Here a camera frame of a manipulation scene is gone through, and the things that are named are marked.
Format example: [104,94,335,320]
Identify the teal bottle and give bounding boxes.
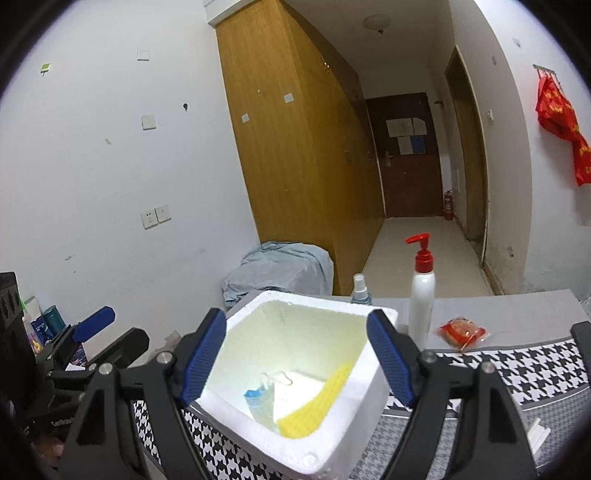
[41,305,66,341]

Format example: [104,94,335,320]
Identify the white green box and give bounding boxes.
[21,295,43,344]

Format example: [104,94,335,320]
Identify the white paper notice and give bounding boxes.
[387,117,428,138]

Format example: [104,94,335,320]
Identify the light wooden side door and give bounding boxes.
[444,46,489,268]

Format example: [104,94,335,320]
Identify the grey cloth bundle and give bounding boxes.
[222,240,334,308]

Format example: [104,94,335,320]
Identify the metal wall hook rack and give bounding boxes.
[533,65,561,86]

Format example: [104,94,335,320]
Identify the red hanging bags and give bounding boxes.
[536,76,591,188]

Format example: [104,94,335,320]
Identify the wooden wardrobe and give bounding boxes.
[215,0,386,296]

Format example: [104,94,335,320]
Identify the white foam box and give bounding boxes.
[191,290,399,476]

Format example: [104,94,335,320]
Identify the short white foam piece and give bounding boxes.
[532,433,556,459]

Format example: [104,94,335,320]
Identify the white towel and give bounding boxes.
[529,415,554,441]

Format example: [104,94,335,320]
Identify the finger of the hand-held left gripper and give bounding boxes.
[39,305,116,370]
[83,327,151,370]

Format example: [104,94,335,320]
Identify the blue face mask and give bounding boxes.
[244,373,294,425]

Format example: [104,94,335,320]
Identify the houndstooth patterned cloth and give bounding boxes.
[134,332,591,480]

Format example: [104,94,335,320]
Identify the red snack packet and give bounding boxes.
[436,316,490,354]

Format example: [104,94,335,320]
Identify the yellow sponge cloth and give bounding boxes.
[277,362,354,439]

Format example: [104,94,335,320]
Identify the white pump bottle red cap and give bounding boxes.
[405,233,437,349]

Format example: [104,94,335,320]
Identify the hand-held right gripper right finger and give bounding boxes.
[366,308,539,480]

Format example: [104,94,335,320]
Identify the clear spray bottle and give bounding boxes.
[351,273,372,305]

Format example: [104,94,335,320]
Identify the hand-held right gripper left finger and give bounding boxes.
[58,307,228,480]

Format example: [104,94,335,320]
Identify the dark brown door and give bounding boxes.
[367,92,446,219]

